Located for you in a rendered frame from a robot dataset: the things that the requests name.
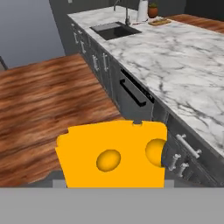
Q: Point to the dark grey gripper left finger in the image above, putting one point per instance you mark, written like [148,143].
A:
[58,183]

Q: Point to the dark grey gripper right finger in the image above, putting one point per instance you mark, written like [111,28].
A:
[169,183]

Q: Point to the yellow cheese wedge with holes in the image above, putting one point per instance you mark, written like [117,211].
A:
[84,151]

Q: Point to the wooden cutting board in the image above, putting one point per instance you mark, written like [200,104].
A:
[159,22]

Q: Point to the grey drawer front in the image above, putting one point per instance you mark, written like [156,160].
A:
[204,166]

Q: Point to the grey dishwasher door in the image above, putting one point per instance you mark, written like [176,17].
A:
[128,108]

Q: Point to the grey cupboard door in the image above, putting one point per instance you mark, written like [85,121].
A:
[75,48]
[86,57]
[108,78]
[97,74]

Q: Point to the black sink basin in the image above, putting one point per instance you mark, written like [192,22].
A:
[115,31]

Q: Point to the silver tap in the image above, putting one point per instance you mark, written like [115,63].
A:
[127,17]

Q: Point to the plant in brown pot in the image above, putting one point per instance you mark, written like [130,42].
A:
[152,11]

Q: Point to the white paper towel roll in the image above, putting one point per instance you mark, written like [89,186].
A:
[142,11]

